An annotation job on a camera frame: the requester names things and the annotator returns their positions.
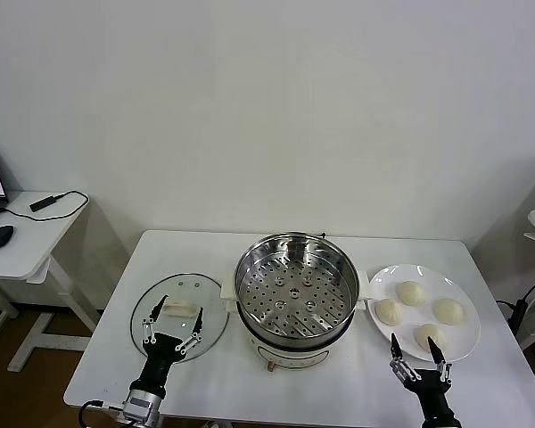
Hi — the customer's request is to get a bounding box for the steel steamer pot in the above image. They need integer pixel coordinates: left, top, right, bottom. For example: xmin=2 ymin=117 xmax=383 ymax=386
xmin=220 ymin=269 xmax=370 ymax=373

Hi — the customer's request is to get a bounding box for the black adapter cable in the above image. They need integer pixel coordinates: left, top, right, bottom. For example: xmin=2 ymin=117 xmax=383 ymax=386
xmin=0 ymin=190 xmax=90 ymax=221

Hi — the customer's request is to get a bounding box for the white steamed baozi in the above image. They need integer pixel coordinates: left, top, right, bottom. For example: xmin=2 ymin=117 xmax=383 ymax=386
xmin=374 ymin=298 xmax=406 ymax=327
xmin=431 ymin=297 xmax=467 ymax=325
xmin=395 ymin=280 xmax=427 ymax=308
xmin=412 ymin=323 xmax=449 ymax=351

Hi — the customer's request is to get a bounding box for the white side desk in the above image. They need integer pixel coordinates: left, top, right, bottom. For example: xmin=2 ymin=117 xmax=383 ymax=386
xmin=0 ymin=190 xmax=102 ymax=374

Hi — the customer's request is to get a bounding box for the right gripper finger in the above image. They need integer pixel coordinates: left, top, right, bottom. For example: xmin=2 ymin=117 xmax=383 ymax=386
xmin=389 ymin=333 xmax=424 ymax=383
xmin=427 ymin=336 xmax=454 ymax=385

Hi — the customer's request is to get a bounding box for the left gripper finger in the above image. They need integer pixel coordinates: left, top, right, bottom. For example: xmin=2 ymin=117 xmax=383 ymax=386
xmin=174 ymin=305 xmax=205 ymax=357
xmin=141 ymin=293 xmax=168 ymax=345

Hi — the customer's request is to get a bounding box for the black power strip cable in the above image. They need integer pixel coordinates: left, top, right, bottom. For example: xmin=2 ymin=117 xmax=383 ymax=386
xmin=496 ymin=266 xmax=535 ymax=313

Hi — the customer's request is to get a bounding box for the black rectangular adapter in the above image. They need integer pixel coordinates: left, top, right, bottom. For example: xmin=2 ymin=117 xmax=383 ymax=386
xmin=29 ymin=194 xmax=57 ymax=212

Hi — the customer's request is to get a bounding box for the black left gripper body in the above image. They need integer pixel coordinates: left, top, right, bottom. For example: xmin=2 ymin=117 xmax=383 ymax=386
xmin=130 ymin=332 xmax=185 ymax=399

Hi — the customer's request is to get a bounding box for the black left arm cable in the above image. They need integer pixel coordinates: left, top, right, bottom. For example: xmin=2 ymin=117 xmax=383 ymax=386
xmin=78 ymin=399 xmax=117 ymax=428

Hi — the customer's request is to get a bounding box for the stainless steel steamer basket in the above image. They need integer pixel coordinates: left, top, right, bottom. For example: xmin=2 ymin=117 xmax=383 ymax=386
xmin=234 ymin=232 xmax=360 ymax=347

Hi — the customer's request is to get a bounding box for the white round plate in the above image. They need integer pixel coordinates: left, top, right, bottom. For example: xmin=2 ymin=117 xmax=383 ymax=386
xmin=366 ymin=263 xmax=482 ymax=363

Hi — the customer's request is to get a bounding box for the glass lid with white handle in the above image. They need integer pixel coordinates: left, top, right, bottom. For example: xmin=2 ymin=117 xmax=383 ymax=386
xmin=130 ymin=272 xmax=230 ymax=361

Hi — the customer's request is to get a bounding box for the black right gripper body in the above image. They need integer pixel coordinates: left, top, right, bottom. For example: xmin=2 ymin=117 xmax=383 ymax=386
xmin=403 ymin=367 xmax=458 ymax=428

